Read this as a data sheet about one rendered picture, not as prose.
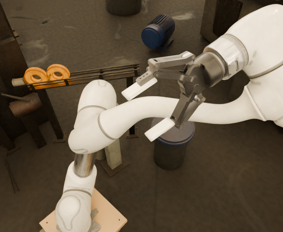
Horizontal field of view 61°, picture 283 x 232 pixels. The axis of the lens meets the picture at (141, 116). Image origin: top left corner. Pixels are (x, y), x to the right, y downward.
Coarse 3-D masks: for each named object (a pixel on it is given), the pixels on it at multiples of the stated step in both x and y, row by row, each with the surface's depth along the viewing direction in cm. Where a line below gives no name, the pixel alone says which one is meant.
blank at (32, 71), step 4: (32, 68) 163; (36, 68) 164; (40, 68) 165; (28, 72) 164; (32, 72) 164; (36, 72) 164; (40, 72) 164; (44, 72) 166; (24, 76) 166; (28, 76) 166; (32, 76) 170; (40, 76) 167; (44, 76) 167; (28, 80) 169; (32, 80) 169; (36, 80) 172; (40, 80) 171; (44, 80) 170; (36, 84) 172
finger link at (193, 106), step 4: (200, 100) 57; (204, 100) 58; (192, 104) 58; (196, 104) 57; (188, 108) 58; (192, 108) 58; (196, 108) 58; (188, 112) 58; (192, 112) 58; (184, 116) 58; (188, 116) 58; (184, 120) 58; (180, 124) 58; (184, 124) 59; (180, 128) 59
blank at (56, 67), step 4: (52, 64) 164; (56, 64) 163; (60, 64) 165; (48, 68) 163; (52, 68) 163; (56, 68) 163; (60, 68) 163; (64, 68) 165; (48, 72) 165; (52, 72) 165; (60, 72) 166; (64, 72) 166; (68, 72) 167; (48, 76) 168; (52, 76) 168; (56, 76) 171; (60, 76) 172; (64, 76) 169; (68, 76) 169
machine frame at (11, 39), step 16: (0, 16) 161; (0, 32) 167; (0, 48) 168; (16, 48) 174; (0, 64) 174; (16, 64) 181; (0, 96) 188; (0, 112) 196; (32, 112) 217; (16, 128) 216; (0, 144) 214
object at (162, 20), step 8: (160, 16) 308; (168, 16) 308; (152, 24) 296; (160, 24) 297; (168, 24) 304; (144, 32) 296; (152, 32) 290; (160, 32) 291; (168, 32) 306; (144, 40) 304; (152, 40) 297; (160, 40) 294; (168, 40) 324; (152, 48) 308; (160, 48) 316
